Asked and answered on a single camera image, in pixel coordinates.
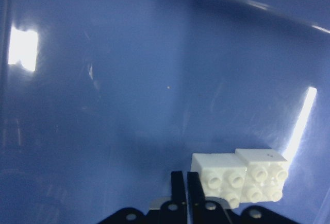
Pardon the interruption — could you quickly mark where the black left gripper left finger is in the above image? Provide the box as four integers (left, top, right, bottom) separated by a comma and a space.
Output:
170, 171, 186, 223

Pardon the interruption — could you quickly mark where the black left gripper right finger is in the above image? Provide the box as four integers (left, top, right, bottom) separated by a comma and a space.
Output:
187, 172, 206, 224

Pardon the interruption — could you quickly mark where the white block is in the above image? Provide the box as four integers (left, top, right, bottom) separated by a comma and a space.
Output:
235, 149, 289, 203
190, 153, 247, 209

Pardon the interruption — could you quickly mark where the blue plastic tray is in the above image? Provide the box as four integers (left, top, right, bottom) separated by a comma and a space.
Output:
1, 0, 329, 223

